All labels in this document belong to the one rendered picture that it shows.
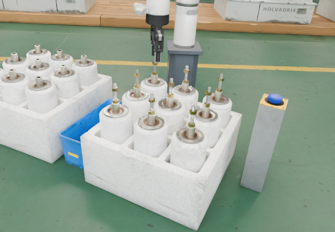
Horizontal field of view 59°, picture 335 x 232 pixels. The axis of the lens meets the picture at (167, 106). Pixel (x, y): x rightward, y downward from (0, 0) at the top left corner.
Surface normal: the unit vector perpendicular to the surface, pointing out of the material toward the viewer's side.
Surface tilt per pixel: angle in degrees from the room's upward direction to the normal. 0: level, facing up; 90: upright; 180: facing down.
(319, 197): 0
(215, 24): 90
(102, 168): 90
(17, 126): 90
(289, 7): 90
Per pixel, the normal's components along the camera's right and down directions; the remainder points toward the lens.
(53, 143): 0.92, 0.24
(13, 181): 0.06, -0.87
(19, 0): 0.05, 0.50
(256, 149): -0.44, 0.42
